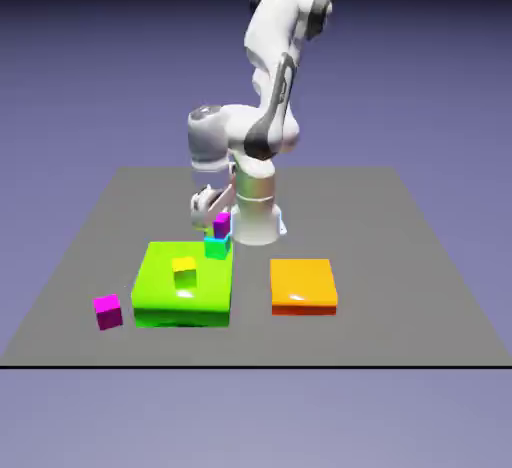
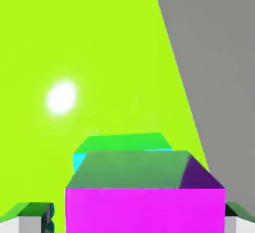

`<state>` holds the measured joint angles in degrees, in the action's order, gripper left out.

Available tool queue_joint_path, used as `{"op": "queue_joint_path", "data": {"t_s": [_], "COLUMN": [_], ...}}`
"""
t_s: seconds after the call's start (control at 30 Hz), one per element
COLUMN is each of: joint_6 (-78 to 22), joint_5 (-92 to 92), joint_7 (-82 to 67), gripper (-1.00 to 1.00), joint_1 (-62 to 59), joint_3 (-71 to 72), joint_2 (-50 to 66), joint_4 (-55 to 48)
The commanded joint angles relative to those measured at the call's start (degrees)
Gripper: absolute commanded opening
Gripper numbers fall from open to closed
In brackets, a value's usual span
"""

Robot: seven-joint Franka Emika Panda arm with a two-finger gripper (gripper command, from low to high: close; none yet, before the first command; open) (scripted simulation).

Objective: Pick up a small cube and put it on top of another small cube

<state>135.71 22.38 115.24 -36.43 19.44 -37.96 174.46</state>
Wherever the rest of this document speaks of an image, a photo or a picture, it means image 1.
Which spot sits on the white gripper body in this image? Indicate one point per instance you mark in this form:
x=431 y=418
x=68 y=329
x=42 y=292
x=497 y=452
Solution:
x=202 y=206

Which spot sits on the small purple cube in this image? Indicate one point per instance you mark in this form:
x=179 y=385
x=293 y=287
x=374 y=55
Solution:
x=222 y=228

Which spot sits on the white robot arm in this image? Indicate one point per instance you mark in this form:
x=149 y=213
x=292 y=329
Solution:
x=272 y=48

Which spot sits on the small cyan cube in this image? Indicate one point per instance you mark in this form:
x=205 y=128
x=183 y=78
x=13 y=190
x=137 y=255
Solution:
x=216 y=248

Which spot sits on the small yellow cube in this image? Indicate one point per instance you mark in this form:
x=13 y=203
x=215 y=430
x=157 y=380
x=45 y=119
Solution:
x=184 y=272

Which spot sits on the small magenta cube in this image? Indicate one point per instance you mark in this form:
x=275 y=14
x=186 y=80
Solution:
x=108 y=312

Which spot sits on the large green box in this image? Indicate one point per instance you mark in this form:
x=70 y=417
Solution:
x=160 y=296

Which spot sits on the large orange box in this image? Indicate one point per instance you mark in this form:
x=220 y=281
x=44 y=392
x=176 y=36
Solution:
x=302 y=282

